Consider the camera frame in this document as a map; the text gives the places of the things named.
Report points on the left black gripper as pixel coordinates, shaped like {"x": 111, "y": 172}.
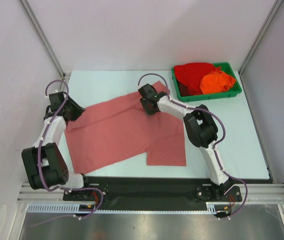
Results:
{"x": 78, "y": 109}

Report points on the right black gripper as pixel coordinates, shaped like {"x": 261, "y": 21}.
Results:
{"x": 146, "y": 106}

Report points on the pink t shirt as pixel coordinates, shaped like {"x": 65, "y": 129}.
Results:
{"x": 116, "y": 130}

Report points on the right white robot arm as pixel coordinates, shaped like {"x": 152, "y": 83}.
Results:
{"x": 200, "y": 127}

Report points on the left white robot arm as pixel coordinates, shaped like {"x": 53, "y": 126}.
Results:
{"x": 44, "y": 164}

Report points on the dark maroon t shirt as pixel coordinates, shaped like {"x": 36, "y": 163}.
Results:
{"x": 182, "y": 89}

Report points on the red t shirt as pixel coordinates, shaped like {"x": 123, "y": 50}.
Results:
{"x": 191, "y": 74}

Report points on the orange t shirt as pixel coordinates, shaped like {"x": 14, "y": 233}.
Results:
{"x": 216, "y": 81}

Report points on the green plastic bin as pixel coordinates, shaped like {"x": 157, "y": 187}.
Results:
{"x": 234, "y": 91}

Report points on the white cable duct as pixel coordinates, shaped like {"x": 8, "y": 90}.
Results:
{"x": 79, "y": 208}

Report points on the aluminium frame rail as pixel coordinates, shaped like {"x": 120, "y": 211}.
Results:
{"x": 258, "y": 194}

